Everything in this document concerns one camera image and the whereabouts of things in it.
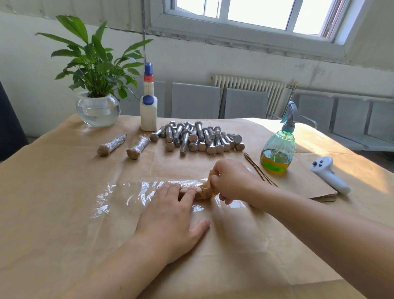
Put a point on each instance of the person's left hand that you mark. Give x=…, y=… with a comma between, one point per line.
x=169, y=225

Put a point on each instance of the person's right hand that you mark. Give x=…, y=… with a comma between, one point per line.
x=237, y=180

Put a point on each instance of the green spray bottle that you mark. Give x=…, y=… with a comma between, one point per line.
x=278, y=153

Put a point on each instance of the pile of steel bolts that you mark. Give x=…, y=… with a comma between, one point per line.
x=197, y=138

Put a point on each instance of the clear film sheet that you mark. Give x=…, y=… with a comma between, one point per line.
x=120, y=194

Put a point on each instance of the stack of brown paper sheets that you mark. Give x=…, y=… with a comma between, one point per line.
x=301, y=178

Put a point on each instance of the person's right forearm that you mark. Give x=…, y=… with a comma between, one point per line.
x=329, y=237

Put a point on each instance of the grey chair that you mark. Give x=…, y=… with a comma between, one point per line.
x=320, y=111
x=161, y=101
x=196, y=101
x=363, y=120
x=246, y=103

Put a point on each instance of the white handheld controller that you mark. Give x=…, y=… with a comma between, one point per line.
x=329, y=174

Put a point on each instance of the white radiator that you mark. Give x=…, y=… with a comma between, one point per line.
x=249, y=86

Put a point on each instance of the white glue bottle blue cap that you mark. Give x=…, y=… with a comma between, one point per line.
x=148, y=111

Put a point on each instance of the large brown paper table cover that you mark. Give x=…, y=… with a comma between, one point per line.
x=49, y=203

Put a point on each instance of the round glass vase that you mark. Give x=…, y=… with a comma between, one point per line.
x=98, y=111

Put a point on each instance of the white framed window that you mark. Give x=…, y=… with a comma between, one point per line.
x=252, y=21

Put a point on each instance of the green leafy plant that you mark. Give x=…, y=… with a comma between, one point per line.
x=92, y=55

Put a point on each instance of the black trash bin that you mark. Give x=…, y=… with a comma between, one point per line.
x=11, y=126

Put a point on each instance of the white vertical blind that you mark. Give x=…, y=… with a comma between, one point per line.
x=68, y=7

